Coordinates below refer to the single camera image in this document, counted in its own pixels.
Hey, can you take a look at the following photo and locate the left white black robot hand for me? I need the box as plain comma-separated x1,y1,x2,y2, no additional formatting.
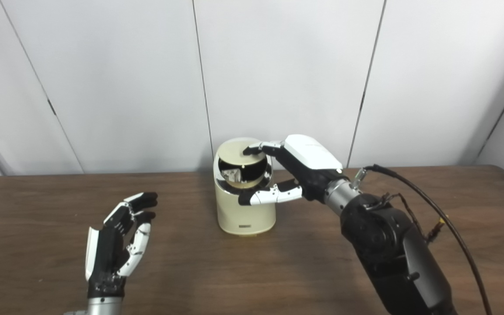
85,192,158,300

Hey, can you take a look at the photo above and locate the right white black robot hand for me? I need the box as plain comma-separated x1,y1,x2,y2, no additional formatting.
238,134,349,207

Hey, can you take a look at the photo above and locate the cream round bin lid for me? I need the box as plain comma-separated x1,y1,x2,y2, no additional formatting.
216,139,268,169

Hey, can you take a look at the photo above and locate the black bin liner bag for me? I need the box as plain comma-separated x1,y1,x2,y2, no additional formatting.
218,157,272,189

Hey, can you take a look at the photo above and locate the cream-colored bin body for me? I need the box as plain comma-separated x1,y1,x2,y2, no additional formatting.
213,138,277,237

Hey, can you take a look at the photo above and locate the thin dark wrist wire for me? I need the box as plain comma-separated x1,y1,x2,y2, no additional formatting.
381,192,446,244

